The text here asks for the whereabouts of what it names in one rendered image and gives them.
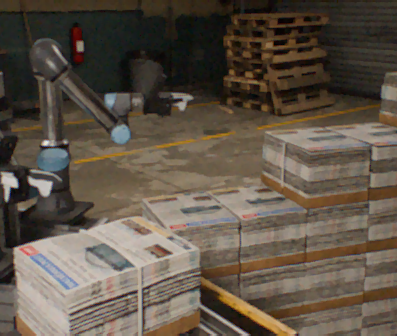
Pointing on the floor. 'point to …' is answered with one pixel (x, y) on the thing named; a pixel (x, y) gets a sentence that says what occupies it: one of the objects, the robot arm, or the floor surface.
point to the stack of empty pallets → (255, 89)
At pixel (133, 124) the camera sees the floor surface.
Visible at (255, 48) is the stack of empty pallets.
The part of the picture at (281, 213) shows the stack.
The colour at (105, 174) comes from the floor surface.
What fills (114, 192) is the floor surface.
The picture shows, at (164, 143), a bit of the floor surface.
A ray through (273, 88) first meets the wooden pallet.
